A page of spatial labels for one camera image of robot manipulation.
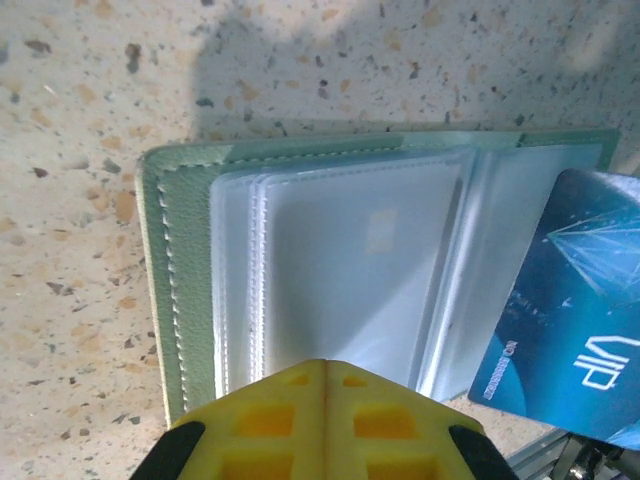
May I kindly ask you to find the blue VIP card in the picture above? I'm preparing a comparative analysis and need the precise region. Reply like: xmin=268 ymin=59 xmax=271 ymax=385
xmin=467 ymin=168 xmax=640 ymax=450

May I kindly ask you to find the green leather card holder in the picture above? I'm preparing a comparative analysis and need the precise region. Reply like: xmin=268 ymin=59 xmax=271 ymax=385
xmin=134 ymin=127 xmax=622 ymax=436

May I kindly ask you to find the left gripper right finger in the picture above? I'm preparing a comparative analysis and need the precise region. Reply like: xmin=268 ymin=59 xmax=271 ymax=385
xmin=325 ymin=358 xmax=517 ymax=480

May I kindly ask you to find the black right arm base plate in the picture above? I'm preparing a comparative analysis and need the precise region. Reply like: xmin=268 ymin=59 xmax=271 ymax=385
xmin=552 ymin=433 xmax=640 ymax=480

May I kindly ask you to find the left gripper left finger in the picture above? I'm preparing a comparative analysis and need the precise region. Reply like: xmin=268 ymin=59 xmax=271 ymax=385
xmin=128 ymin=357 xmax=329 ymax=480

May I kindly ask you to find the aluminium table rail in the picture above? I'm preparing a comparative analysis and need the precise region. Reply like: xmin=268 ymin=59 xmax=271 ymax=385
xmin=509 ymin=427 xmax=574 ymax=480

